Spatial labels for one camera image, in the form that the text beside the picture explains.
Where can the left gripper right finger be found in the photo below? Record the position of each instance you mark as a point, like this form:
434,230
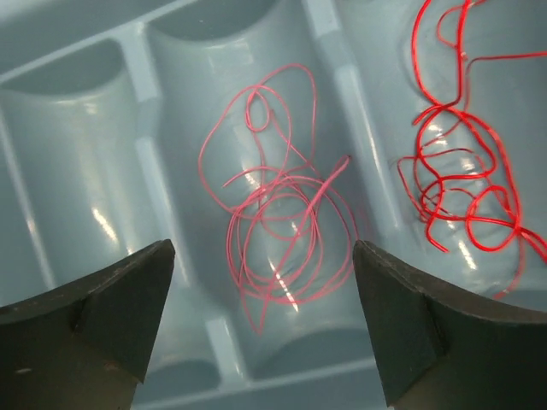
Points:
438,346

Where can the teal compartment tray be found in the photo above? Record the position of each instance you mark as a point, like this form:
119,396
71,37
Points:
104,106

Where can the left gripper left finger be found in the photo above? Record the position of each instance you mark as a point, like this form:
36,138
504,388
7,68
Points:
86,344

